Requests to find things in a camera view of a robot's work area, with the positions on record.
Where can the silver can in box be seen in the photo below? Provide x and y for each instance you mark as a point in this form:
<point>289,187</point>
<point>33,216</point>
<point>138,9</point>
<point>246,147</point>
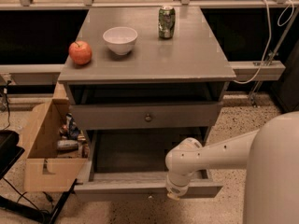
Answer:
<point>67,145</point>

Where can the green soda can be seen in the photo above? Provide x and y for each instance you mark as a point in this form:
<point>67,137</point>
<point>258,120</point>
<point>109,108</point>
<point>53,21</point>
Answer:
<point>166,22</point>

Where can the grey top drawer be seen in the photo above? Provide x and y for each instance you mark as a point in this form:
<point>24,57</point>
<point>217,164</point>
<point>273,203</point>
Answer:
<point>138,116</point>

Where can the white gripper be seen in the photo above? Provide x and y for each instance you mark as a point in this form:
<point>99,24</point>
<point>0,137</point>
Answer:
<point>177,188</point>

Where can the red apple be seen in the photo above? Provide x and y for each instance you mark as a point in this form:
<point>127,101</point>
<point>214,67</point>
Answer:
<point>80,52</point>

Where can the grey drawer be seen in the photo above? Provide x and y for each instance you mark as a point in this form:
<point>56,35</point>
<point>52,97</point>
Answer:
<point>138,116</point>
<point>129,165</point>

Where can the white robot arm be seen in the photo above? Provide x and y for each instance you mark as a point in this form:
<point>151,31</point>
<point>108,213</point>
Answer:
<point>271,157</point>

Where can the white bowl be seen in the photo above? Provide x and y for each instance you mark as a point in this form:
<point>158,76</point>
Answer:
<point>120,40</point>

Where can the cardboard box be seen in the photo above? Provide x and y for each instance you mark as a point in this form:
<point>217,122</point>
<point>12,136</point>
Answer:
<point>45,170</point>

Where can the grey drawer cabinet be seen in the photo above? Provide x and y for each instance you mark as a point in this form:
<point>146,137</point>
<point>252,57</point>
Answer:
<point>188,68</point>

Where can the dark figurine in box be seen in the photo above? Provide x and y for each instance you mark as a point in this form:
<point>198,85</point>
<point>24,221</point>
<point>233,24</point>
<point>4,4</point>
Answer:
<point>70,129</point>

